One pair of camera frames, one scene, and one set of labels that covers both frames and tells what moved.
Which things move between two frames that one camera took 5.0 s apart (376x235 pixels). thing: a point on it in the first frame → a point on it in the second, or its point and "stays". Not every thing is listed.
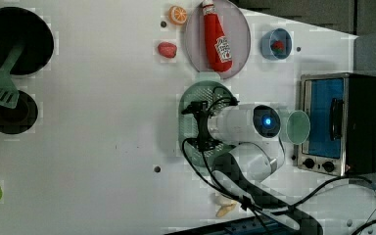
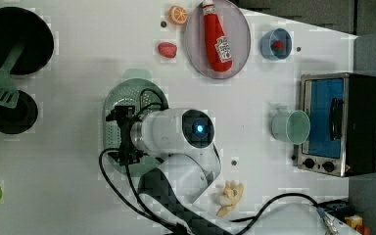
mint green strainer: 199,101 → 138,90
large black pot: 5,28 stays
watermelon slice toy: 277,46 stays
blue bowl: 276,44 stays
